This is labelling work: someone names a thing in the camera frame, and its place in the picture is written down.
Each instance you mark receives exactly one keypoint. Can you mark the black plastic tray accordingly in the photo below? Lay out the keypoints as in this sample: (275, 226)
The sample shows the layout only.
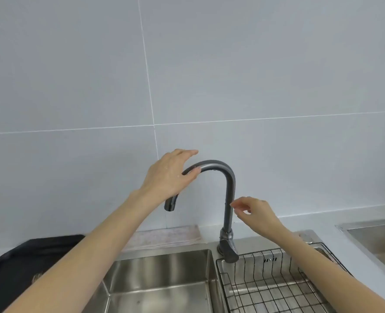
(9, 273)

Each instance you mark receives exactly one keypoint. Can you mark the pale pink folded cloth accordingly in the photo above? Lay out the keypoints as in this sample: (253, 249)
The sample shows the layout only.
(166, 236)

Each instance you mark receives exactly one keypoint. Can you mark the single stainless steel sink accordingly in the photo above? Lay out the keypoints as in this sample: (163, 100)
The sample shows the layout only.
(375, 237)

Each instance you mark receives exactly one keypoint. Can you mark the person's right forearm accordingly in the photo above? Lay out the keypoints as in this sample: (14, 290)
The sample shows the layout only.
(316, 273)

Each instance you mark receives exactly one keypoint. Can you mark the person's right hand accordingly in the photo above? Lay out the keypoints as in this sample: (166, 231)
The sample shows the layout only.
(261, 216)

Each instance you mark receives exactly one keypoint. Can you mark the dark grey gooseneck faucet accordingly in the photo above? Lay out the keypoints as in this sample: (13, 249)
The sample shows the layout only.
(228, 198)

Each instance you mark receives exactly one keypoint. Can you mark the stainless steel double sink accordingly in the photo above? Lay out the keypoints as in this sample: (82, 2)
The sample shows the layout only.
(166, 273)

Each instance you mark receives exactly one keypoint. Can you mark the round steel sink hole cover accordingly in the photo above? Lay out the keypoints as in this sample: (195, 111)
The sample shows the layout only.
(306, 238)

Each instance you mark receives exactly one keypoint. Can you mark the person's left forearm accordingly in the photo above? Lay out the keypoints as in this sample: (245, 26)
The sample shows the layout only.
(91, 257)

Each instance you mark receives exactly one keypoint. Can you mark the person's left hand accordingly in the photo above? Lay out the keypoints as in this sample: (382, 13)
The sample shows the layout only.
(166, 179)

